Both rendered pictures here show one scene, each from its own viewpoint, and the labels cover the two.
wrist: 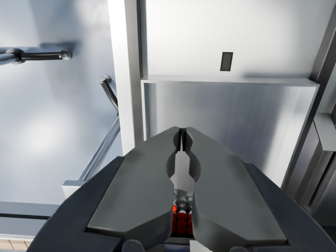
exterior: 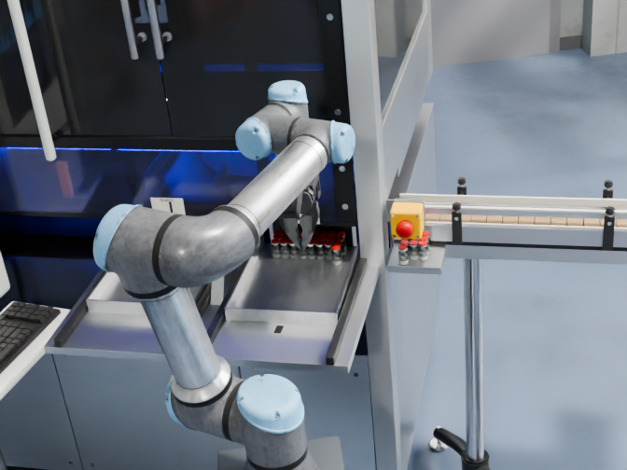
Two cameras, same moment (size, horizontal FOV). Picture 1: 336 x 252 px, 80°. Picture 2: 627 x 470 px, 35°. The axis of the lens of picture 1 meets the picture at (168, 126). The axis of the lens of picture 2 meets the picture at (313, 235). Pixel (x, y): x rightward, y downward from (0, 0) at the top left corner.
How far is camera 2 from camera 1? 202 cm
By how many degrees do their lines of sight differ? 35
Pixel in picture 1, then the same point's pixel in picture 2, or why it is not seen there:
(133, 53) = (340, 328)
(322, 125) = (218, 294)
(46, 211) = (476, 250)
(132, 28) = (336, 337)
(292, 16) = (235, 344)
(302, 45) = (229, 333)
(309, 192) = not seen: hidden behind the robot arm
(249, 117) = (266, 303)
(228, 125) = (282, 300)
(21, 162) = not seen: outside the picture
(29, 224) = (482, 237)
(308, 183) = not seen: hidden behind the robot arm
